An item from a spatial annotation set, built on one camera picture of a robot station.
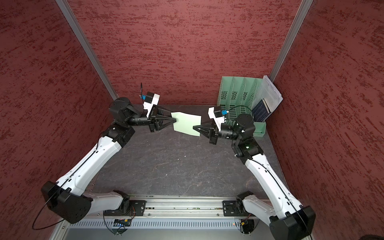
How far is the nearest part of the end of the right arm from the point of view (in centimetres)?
54

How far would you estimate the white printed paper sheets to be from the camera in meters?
0.91

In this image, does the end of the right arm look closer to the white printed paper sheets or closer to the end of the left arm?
the end of the left arm

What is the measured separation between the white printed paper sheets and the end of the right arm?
564 mm
